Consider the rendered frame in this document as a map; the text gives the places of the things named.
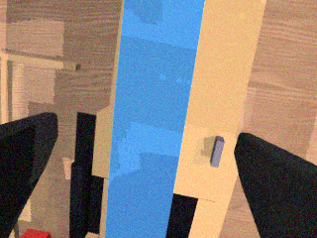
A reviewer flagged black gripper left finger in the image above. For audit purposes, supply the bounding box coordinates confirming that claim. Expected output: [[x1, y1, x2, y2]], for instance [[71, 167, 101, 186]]
[[0, 111, 59, 238]]

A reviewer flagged red cube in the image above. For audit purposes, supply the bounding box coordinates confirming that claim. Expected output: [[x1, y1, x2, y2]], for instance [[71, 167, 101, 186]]
[[20, 229, 51, 238]]

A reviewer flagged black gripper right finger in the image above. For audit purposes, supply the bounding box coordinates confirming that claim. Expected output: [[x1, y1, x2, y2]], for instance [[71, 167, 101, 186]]
[[234, 132, 317, 238]]

